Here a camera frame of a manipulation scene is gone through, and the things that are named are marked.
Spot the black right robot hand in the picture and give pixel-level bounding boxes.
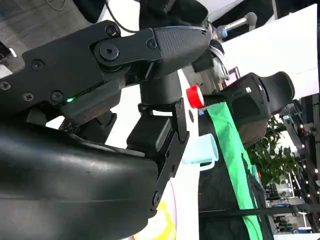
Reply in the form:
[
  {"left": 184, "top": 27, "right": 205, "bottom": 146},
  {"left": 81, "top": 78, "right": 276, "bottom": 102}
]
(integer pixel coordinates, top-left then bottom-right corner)
[{"left": 0, "top": 19, "right": 212, "bottom": 240}]

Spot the orange and white bread roll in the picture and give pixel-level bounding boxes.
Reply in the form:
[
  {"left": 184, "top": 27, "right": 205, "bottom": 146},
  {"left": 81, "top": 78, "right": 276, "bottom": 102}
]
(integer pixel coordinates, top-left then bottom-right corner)
[{"left": 133, "top": 186, "right": 176, "bottom": 240}]

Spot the lilac plate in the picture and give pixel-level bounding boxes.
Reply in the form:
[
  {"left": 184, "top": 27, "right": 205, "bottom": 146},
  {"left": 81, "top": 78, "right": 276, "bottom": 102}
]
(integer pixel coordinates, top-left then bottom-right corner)
[{"left": 164, "top": 183, "right": 179, "bottom": 240}]

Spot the pale green mug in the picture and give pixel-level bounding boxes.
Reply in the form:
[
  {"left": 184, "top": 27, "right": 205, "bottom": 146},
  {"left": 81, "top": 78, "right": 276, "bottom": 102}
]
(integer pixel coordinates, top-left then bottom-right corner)
[{"left": 181, "top": 133, "right": 220, "bottom": 172}]

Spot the black quilted cover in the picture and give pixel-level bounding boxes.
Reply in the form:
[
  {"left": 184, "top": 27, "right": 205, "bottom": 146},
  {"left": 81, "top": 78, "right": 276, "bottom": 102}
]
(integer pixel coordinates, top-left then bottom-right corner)
[{"left": 198, "top": 112, "right": 275, "bottom": 240}]

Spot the green cloth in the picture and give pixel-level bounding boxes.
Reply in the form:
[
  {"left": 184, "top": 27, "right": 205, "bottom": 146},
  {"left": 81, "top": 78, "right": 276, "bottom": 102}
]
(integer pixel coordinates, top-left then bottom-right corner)
[{"left": 206, "top": 102, "right": 263, "bottom": 240}]

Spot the black office chair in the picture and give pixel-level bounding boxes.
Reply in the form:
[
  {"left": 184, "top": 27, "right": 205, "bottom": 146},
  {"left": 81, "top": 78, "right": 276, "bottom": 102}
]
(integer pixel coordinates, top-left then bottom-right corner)
[{"left": 219, "top": 71, "right": 296, "bottom": 149}]

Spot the green leafy plant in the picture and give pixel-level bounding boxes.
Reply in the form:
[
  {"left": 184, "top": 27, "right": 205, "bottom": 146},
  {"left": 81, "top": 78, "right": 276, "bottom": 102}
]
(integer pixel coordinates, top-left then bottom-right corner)
[{"left": 246, "top": 117, "right": 302, "bottom": 187}]

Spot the black metal rack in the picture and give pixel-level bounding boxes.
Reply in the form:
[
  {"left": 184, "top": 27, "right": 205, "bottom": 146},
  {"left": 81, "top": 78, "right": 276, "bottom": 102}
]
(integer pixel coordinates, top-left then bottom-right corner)
[{"left": 279, "top": 94, "right": 320, "bottom": 216}]

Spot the white partition panel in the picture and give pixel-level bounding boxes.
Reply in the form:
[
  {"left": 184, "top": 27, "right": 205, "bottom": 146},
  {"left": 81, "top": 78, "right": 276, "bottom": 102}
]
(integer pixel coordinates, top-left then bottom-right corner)
[{"left": 219, "top": 3, "right": 319, "bottom": 97}]

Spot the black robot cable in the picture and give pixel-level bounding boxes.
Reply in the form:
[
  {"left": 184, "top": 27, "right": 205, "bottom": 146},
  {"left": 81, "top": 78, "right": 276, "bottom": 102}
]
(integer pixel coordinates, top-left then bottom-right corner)
[{"left": 104, "top": 0, "right": 141, "bottom": 34}]

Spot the black strap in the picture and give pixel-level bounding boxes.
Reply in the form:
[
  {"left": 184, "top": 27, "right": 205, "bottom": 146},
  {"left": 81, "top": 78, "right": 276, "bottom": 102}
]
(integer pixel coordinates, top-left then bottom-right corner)
[{"left": 199, "top": 202, "right": 320, "bottom": 219}]

